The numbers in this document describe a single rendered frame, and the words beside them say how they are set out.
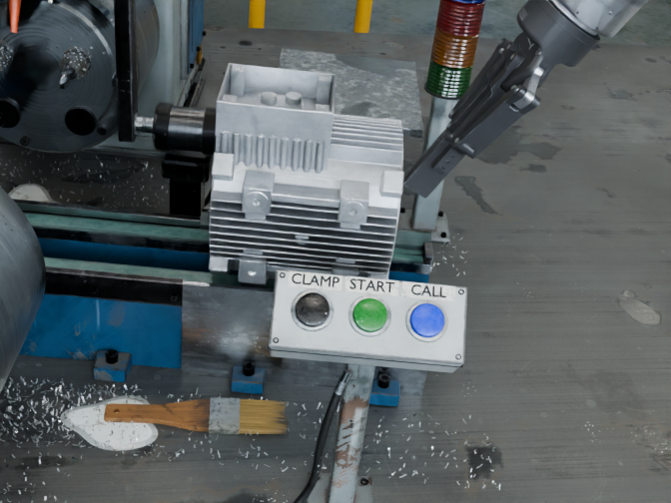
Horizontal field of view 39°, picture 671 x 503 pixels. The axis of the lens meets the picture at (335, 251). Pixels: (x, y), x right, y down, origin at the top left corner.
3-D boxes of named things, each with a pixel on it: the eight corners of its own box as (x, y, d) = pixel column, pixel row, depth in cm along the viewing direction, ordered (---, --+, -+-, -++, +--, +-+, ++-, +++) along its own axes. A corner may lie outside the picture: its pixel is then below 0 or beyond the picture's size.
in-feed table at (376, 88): (265, 180, 151) (270, 114, 144) (277, 108, 173) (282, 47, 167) (412, 195, 152) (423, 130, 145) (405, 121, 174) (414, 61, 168)
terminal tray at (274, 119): (214, 165, 99) (215, 103, 95) (226, 120, 107) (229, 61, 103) (327, 176, 99) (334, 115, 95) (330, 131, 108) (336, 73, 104)
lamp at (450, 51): (431, 66, 126) (436, 34, 124) (428, 49, 131) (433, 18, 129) (475, 71, 126) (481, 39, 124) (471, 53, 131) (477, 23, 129)
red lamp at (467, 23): (436, 34, 124) (442, 1, 121) (433, 18, 129) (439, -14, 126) (481, 39, 124) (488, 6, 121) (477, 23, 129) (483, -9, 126)
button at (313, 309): (293, 327, 82) (294, 323, 80) (297, 294, 82) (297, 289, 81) (328, 331, 82) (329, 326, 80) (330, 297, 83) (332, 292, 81)
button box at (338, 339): (268, 357, 85) (267, 346, 80) (275, 281, 87) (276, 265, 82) (454, 374, 85) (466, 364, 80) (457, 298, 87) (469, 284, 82)
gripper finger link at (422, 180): (467, 148, 96) (468, 151, 95) (425, 195, 99) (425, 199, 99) (445, 132, 95) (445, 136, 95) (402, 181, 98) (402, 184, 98)
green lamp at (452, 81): (426, 97, 129) (431, 66, 126) (423, 79, 134) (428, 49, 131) (469, 101, 129) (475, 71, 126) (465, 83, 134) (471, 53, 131)
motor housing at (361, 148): (205, 303, 104) (209, 153, 93) (226, 213, 120) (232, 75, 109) (383, 320, 104) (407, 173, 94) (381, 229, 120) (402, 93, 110)
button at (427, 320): (406, 338, 82) (409, 334, 80) (408, 305, 83) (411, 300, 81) (440, 341, 82) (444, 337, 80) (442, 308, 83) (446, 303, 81)
